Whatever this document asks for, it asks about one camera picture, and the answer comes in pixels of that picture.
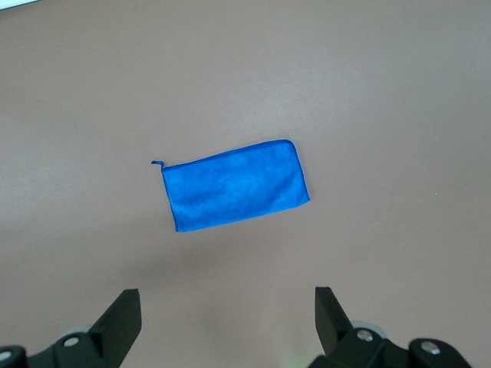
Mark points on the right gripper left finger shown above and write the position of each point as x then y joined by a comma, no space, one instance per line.
111,329

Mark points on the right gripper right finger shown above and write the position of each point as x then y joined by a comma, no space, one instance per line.
337,333

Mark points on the blue microfibre towel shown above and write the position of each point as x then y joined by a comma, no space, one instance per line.
234,188

